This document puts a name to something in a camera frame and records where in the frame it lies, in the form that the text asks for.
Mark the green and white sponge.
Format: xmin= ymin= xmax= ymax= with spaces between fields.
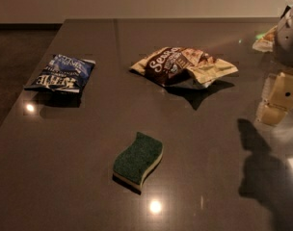
xmin=113 ymin=132 xmax=163 ymax=192

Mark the blue chip bag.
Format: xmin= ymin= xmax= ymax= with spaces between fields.
xmin=24 ymin=54 xmax=95 ymax=94

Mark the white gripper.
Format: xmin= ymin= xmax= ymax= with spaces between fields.
xmin=256 ymin=6 xmax=293 ymax=126

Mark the crumpled snack wrapper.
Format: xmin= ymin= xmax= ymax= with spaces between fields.
xmin=253 ymin=26 xmax=277 ymax=53

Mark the brown and cream chip bag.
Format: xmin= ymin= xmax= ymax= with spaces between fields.
xmin=130 ymin=47 xmax=238 ymax=90

